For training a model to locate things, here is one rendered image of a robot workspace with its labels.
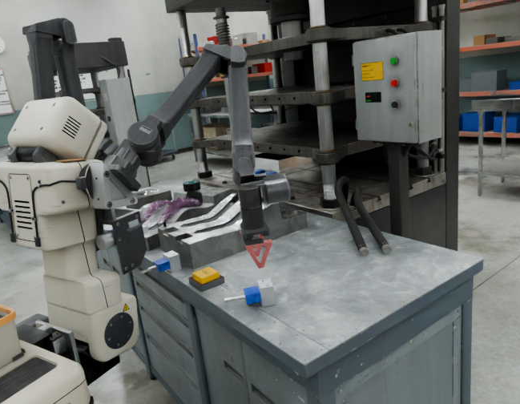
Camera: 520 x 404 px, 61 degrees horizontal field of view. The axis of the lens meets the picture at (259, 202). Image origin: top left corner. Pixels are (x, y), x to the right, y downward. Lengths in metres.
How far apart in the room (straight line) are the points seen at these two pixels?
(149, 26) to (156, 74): 0.90
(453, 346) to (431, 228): 1.12
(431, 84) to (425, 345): 0.95
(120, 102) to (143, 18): 3.87
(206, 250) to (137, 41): 8.07
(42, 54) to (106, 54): 4.62
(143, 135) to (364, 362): 0.78
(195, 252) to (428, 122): 0.99
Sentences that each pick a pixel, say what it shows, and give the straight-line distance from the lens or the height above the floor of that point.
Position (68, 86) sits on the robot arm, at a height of 1.42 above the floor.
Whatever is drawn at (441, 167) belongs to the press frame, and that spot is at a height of 0.81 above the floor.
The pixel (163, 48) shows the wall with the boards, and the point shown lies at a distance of 9.58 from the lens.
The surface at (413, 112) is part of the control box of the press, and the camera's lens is 1.77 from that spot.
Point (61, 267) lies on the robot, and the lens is 1.33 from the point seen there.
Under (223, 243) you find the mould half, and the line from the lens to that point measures 1.52.
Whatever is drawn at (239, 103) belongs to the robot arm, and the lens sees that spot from 1.25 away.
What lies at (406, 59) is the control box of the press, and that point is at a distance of 1.77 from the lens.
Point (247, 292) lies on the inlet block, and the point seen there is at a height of 0.84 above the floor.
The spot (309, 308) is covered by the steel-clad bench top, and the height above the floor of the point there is 0.80.
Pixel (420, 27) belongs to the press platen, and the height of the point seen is 1.52.
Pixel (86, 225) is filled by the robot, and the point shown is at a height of 1.05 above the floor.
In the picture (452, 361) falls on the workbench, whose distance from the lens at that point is 1.54.
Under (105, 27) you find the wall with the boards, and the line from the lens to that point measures 9.18.
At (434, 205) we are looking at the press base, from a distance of 2.52.
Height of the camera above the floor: 1.38
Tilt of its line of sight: 16 degrees down
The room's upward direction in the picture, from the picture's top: 7 degrees counter-clockwise
